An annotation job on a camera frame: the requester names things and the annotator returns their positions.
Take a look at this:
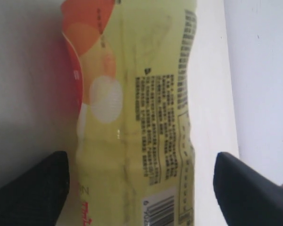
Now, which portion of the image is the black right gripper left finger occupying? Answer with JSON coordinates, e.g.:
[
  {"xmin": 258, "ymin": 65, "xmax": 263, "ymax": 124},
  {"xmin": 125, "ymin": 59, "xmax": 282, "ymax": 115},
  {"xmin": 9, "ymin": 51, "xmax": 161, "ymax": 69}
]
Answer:
[{"xmin": 0, "ymin": 151, "xmax": 70, "ymax": 226}]

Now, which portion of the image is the yellow label red cap bottle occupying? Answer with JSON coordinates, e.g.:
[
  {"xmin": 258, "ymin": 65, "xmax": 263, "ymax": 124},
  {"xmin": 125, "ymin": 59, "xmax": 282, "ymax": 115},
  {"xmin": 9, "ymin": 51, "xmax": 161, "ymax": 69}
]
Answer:
[{"xmin": 61, "ymin": 0, "xmax": 197, "ymax": 226}]

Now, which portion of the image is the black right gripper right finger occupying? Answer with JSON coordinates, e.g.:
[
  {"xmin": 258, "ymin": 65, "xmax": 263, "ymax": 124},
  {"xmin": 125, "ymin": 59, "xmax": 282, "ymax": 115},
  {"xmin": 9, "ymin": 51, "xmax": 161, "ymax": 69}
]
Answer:
[{"xmin": 213, "ymin": 152, "xmax": 283, "ymax": 226}]

